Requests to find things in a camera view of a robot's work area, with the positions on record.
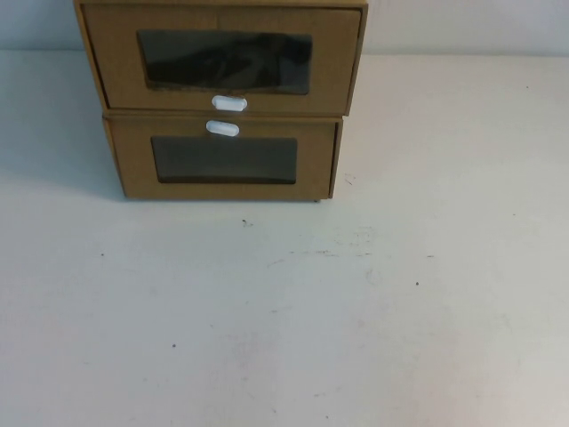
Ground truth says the brown cardboard drawer box shell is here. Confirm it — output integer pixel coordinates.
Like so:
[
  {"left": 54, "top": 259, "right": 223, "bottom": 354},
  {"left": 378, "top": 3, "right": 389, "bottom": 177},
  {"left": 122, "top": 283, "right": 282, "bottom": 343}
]
[{"left": 72, "top": 0, "right": 371, "bottom": 111}]

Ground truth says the brown cardboard windowed drawer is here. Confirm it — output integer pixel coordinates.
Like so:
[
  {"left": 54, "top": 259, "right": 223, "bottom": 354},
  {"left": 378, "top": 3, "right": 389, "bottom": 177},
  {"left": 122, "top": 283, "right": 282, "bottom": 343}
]
[
  {"left": 108, "top": 117, "right": 337, "bottom": 199},
  {"left": 82, "top": 4, "right": 364, "bottom": 111}
]

